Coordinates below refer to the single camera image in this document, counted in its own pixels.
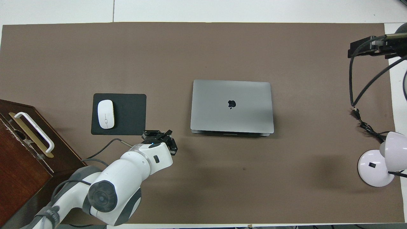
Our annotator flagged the black mouse pad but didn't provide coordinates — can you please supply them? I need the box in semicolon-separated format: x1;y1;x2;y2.
91;93;147;136

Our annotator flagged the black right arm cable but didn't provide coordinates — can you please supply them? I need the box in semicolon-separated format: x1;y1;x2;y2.
349;36;407;107

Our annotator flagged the black lamp power cable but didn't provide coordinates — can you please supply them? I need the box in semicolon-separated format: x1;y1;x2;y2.
351;108;387;143

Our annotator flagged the dark wooden box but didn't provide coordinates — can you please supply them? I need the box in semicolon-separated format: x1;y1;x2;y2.
0;99;90;228

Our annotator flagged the white desk lamp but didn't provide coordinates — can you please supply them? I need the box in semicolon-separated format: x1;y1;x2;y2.
358;131;407;187

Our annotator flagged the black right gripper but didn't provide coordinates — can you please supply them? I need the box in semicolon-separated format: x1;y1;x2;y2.
348;36;407;59

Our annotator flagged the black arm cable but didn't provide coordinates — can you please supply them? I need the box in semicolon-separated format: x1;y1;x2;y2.
349;36;407;107
51;138;133;204

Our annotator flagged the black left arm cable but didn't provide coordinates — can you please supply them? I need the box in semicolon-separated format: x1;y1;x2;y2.
51;138;133;204

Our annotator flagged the white computer mouse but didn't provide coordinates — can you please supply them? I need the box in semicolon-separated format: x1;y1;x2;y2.
97;100;115;129

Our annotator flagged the grey laptop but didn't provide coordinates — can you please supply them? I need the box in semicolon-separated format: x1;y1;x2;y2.
190;80;274;137

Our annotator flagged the brown table mat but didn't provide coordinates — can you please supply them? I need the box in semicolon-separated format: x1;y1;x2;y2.
0;22;405;225

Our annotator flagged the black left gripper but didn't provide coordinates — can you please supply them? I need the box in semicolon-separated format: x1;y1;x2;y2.
141;129;178;156

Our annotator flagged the white box handle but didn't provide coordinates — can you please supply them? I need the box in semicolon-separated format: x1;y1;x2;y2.
14;112;55;154

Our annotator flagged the gold handle plate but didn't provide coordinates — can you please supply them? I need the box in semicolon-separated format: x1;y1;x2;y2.
9;112;54;158

